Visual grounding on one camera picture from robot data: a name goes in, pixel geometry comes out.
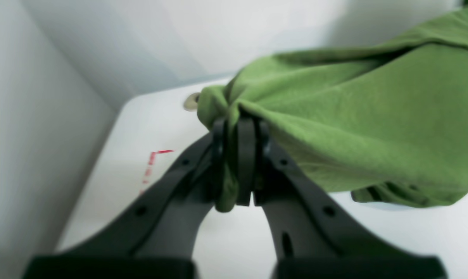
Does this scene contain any olive green t-shirt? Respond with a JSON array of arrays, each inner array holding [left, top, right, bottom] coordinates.
[[197, 7, 468, 208]]

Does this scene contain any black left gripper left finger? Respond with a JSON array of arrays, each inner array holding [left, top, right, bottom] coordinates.
[[22, 118, 228, 279]]

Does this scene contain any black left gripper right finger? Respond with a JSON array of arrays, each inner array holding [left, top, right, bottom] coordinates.
[[236, 116, 447, 279]]

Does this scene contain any right table cable grommet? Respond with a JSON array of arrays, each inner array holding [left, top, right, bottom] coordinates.
[[183, 92, 200, 112]]

